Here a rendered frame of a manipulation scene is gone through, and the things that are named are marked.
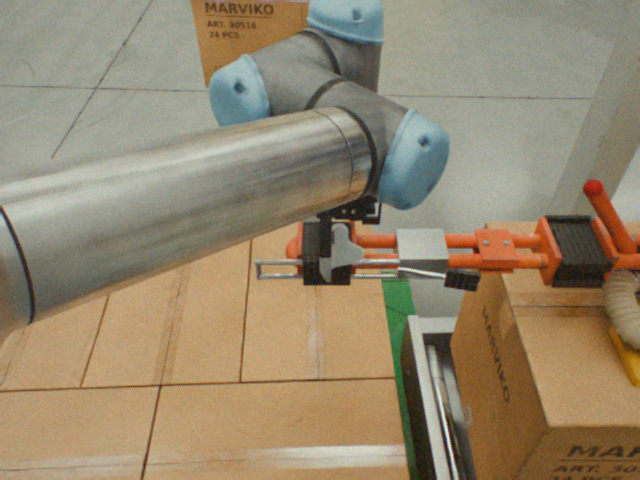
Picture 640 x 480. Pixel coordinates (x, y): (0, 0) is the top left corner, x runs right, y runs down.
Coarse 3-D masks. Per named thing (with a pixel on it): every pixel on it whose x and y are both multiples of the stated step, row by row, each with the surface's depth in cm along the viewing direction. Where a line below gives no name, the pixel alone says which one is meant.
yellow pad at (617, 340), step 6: (612, 330) 83; (612, 336) 83; (618, 336) 82; (618, 342) 82; (624, 342) 81; (618, 348) 82; (624, 348) 80; (630, 348) 80; (624, 354) 80; (630, 354) 80; (636, 354) 80; (624, 360) 80; (630, 360) 79; (636, 360) 79; (624, 366) 80; (630, 366) 79; (636, 366) 78; (630, 372) 78; (636, 372) 78; (630, 378) 78; (636, 378) 77; (636, 384) 77
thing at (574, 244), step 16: (544, 224) 78; (560, 224) 80; (576, 224) 80; (592, 224) 80; (544, 240) 78; (560, 240) 78; (576, 240) 78; (592, 240) 78; (608, 240) 76; (560, 256) 74; (576, 256) 76; (592, 256) 76; (608, 256) 75; (544, 272) 78; (560, 272) 75; (576, 272) 75; (592, 272) 75; (608, 272) 75
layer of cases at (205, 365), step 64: (256, 256) 170; (64, 320) 153; (128, 320) 153; (192, 320) 153; (256, 320) 153; (320, 320) 153; (384, 320) 153; (0, 384) 139; (64, 384) 139; (128, 384) 139; (192, 384) 140; (256, 384) 139; (320, 384) 139; (384, 384) 139; (0, 448) 128; (64, 448) 128; (128, 448) 128; (192, 448) 128; (256, 448) 127; (320, 448) 127; (384, 448) 127
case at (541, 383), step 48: (480, 288) 105; (528, 288) 90; (576, 288) 90; (480, 336) 105; (528, 336) 84; (576, 336) 84; (480, 384) 105; (528, 384) 81; (576, 384) 78; (624, 384) 78; (480, 432) 105; (528, 432) 81; (576, 432) 75; (624, 432) 75
